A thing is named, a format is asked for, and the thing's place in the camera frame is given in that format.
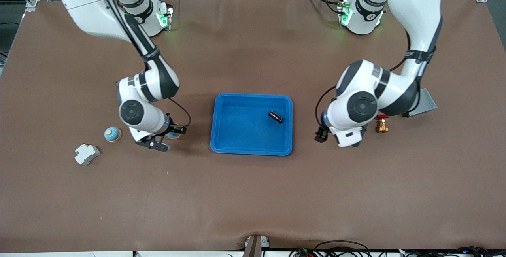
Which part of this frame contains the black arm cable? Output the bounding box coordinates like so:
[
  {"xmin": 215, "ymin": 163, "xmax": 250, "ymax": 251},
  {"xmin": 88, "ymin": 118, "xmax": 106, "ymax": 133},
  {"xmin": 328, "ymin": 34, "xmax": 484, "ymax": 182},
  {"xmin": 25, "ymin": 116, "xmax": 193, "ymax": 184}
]
[
  {"xmin": 91, "ymin": 0, "xmax": 192, "ymax": 128},
  {"xmin": 315, "ymin": 20, "xmax": 443, "ymax": 131}
]

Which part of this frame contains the brown table mat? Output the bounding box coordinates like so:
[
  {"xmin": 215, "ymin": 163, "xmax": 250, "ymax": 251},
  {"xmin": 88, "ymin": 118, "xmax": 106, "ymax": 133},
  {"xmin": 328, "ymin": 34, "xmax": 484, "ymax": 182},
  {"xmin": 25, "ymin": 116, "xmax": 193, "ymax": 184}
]
[{"xmin": 0, "ymin": 0, "xmax": 506, "ymax": 254}]

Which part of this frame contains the grey metal box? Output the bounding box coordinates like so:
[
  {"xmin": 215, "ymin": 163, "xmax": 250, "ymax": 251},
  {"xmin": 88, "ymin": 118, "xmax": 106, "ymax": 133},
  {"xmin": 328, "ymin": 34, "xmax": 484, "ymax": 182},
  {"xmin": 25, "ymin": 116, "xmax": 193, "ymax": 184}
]
[{"xmin": 402, "ymin": 88, "xmax": 438, "ymax": 118}]

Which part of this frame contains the black cable loop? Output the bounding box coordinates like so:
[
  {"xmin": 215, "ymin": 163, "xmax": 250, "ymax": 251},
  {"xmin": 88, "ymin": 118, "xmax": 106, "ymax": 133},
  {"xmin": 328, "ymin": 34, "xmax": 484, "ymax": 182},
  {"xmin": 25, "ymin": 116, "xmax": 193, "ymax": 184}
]
[{"xmin": 314, "ymin": 240, "xmax": 371, "ymax": 257}]

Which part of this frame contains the brass valve red handle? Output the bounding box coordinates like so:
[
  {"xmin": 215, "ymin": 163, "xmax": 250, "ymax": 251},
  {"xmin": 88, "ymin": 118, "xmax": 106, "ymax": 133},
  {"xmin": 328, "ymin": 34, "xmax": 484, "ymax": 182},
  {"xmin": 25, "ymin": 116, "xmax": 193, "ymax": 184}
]
[{"xmin": 375, "ymin": 114, "xmax": 390, "ymax": 134}]

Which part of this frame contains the brown mount post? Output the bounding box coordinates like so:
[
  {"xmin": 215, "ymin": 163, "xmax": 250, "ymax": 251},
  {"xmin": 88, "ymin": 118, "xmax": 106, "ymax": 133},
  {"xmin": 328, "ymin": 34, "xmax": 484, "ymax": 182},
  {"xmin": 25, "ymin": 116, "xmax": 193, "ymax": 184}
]
[{"xmin": 242, "ymin": 235, "xmax": 271, "ymax": 257}]

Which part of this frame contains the tangled cable bundle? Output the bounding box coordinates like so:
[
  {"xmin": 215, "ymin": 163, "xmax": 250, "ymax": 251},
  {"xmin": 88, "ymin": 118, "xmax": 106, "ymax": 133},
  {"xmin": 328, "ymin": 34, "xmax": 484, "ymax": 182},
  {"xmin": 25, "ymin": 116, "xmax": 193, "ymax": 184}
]
[{"xmin": 395, "ymin": 246, "xmax": 506, "ymax": 257}]

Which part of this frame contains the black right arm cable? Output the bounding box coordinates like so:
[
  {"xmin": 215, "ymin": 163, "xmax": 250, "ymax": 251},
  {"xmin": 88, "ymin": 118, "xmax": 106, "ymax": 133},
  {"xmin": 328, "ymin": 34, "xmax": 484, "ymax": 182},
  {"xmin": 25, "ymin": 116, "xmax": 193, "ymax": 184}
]
[{"xmin": 91, "ymin": 0, "xmax": 192, "ymax": 128}]

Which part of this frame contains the blue plastic tray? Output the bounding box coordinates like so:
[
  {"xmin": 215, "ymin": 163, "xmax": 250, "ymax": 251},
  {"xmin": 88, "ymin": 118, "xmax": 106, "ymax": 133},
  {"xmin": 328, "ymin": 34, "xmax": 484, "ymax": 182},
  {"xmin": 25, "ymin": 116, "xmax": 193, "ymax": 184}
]
[{"xmin": 210, "ymin": 93, "xmax": 293, "ymax": 157}]

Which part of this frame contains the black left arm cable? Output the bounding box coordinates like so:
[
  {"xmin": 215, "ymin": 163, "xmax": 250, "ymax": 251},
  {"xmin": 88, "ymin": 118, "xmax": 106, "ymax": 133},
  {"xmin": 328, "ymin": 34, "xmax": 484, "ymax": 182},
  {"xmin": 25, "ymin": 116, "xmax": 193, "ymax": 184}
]
[{"xmin": 315, "ymin": 20, "xmax": 443, "ymax": 131}]

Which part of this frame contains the white circuit breaker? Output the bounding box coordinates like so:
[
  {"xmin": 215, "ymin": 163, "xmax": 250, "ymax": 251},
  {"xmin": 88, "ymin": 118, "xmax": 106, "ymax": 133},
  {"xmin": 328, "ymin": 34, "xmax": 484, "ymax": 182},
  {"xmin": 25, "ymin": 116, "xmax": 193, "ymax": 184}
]
[{"xmin": 74, "ymin": 143, "xmax": 101, "ymax": 166}]

